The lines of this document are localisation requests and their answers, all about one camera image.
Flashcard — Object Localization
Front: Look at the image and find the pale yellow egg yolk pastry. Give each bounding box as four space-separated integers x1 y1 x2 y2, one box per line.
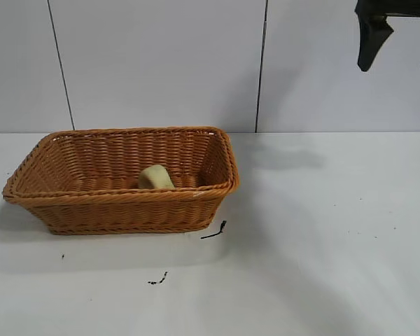
137 164 176 191

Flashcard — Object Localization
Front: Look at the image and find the brown wicker rectangular basket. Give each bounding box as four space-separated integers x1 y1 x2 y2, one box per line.
1 126 240 236

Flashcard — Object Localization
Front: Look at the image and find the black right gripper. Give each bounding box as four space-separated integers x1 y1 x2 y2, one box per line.
354 0 420 74

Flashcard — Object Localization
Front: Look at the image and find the small black debris strip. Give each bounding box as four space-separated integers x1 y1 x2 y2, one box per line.
200 220 228 241

